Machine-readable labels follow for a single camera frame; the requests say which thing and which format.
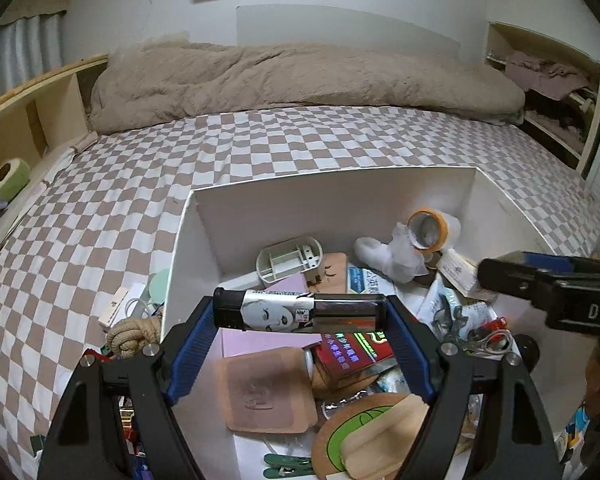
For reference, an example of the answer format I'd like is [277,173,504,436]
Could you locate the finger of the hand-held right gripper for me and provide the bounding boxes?
[500,251,600,277]
[477,258,557,312]

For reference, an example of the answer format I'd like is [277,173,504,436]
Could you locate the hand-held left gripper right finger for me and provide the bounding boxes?
[382,294,563,480]

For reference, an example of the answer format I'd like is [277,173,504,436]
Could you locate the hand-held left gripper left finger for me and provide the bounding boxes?
[45,296,217,480]

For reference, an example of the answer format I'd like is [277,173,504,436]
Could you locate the black lighter with face print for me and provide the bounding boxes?
[213,287,385,335]

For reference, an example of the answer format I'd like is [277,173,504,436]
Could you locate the white cardboard box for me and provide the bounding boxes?
[162,165,562,480]

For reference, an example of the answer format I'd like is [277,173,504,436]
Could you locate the cream paper box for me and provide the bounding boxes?
[437,250,491,302]

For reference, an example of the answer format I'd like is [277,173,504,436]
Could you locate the red cigarette box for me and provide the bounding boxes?
[312,330,399,379]

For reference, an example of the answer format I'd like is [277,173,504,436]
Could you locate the mint green round lid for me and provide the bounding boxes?
[147,267,171,307]

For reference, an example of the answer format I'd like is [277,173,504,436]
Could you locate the white pink scissors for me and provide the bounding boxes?
[460,317,520,362]

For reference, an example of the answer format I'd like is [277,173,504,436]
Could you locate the pink flat box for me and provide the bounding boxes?
[220,272,327,362]

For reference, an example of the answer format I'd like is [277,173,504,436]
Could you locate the blue white mask packet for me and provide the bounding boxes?
[347,265,382,294]

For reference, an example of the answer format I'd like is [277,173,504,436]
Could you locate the flat wooden stick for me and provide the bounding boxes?
[340,395,431,479]

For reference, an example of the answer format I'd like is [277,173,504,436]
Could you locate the orange rimmed tape roll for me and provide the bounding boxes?
[406,207,461,254]

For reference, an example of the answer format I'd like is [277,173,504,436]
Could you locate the brown eyelash card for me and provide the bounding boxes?
[307,252,350,294]

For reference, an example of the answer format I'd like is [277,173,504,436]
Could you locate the green leaf cork coaster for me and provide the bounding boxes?
[312,392,431,480]

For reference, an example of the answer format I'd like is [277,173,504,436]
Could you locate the white plastic holder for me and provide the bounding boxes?
[256,236,325,284]

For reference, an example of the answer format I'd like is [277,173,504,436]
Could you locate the wooden closet shelf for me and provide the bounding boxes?
[485,21,600,181]

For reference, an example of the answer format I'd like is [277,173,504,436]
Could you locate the green clothespin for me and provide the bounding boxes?
[264,452,314,479]

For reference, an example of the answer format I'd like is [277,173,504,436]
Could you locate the checkered bed sheet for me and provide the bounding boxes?
[0,105,600,480]

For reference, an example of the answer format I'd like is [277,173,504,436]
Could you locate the pink clothes pile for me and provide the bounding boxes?
[502,50,594,94]

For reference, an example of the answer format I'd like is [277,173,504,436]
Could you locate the green round plush toy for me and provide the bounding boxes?
[0,158,31,204]

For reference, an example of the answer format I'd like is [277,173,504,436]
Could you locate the beige fluffy duvet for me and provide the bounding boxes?
[90,42,527,136]

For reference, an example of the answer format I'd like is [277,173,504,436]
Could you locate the wooden bedside shelf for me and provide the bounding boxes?
[0,54,111,281]

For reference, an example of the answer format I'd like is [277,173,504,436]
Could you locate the beige fluffy pillow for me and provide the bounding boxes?
[140,30,191,52]

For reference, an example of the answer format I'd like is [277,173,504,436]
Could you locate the grey curtain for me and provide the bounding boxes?
[0,10,66,108]

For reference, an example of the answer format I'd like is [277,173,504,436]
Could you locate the beige rope knot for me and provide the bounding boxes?
[105,317,164,361]

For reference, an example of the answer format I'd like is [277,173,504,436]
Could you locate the white cable loop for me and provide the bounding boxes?
[125,282,164,322]

